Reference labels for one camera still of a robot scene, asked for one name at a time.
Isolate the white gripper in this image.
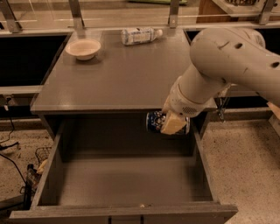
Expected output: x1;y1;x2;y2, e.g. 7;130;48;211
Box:
161;77;217;135

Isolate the blue pepsi can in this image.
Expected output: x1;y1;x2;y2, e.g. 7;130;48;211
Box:
145;111;190;135

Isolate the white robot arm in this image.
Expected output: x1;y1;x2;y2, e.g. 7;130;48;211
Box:
160;28;280;135

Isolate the grey cabinet counter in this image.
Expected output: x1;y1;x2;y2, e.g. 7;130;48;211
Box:
30;27;218;138

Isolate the open grey top drawer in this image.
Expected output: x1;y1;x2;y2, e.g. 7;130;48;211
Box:
10;116;238;224

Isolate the clear plastic water bottle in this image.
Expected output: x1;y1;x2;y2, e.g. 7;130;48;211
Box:
121;27;163;46

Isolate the white bowl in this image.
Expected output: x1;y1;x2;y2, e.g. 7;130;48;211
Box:
66;38;102;60

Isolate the wooden furniture piece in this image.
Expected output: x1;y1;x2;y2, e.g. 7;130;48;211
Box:
197;0;280;24

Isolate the metal railing post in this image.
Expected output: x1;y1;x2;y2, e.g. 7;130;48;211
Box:
68;0;85;30
0;0;22;33
258;0;277;25
168;0;179;28

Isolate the black wire basket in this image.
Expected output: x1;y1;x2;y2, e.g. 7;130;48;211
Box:
35;147;52;164

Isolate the black floor cable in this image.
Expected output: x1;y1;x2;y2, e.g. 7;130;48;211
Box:
0;116;27;185

